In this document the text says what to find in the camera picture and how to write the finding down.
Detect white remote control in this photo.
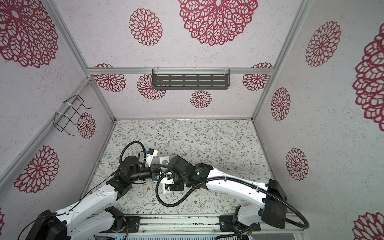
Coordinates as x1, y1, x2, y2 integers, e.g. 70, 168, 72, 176
160, 156, 175, 195

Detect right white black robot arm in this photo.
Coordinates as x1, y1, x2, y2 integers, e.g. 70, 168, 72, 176
168, 156, 288, 229

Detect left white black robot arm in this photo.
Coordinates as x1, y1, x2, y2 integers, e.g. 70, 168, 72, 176
26, 156, 162, 240

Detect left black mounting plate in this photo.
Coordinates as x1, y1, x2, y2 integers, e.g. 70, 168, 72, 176
96, 216, 141, 233

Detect black mounting plate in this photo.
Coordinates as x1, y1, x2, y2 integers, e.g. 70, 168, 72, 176
96, 216, 141, 233
219, 215, 249, 233

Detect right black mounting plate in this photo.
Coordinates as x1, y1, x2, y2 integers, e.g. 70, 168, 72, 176
219, 215, 249, 233

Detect grey slotted metal shelf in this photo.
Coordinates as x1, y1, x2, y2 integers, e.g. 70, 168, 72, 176
152, 69, 231, 90

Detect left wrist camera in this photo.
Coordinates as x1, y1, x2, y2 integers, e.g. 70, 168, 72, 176
145, 148, 159, 167

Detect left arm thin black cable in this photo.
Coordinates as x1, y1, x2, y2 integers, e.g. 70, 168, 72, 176
16, 140, 147, 240

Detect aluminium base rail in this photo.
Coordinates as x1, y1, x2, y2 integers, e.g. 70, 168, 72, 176
71, 213, 306, 238

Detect black wire wall rack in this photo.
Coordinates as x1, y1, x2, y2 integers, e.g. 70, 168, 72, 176
53, 94, 92, 136

